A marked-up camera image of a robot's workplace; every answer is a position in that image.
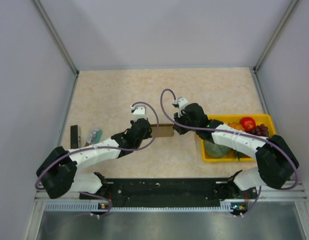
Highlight orange pineapple with leaves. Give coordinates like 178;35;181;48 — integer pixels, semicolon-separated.
227;122;245;131

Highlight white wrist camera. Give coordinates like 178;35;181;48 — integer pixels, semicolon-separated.
172;97;189;118
130;104;148;122

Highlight green melon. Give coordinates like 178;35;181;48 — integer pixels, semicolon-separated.
203;140;231;159

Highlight yellow plastic tray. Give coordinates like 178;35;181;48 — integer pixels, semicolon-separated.
200;114;276;163

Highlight white slotted cable duct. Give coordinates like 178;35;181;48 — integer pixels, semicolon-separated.
44;201;246;213

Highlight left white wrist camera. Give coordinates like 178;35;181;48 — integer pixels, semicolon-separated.
130;104;148;122

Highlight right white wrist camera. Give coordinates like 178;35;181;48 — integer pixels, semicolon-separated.
172;97;189;118

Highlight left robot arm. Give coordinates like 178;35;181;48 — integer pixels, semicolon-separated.
36;118;152;199

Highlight brown cardboard box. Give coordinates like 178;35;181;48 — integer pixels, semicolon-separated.
150;123;174;138

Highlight black rectangular box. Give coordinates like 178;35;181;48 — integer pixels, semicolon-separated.
70;125;81;149

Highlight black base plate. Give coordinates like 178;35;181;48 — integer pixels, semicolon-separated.
79;177;258;208

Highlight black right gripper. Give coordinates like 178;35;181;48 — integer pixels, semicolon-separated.
172;110;199;136

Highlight dark purple grapes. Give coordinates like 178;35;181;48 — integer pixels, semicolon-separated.
248;124;269;137

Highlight red apple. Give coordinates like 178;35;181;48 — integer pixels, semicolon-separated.
239;116;256;132

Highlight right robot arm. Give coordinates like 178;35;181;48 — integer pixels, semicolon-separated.
173;98;299;198

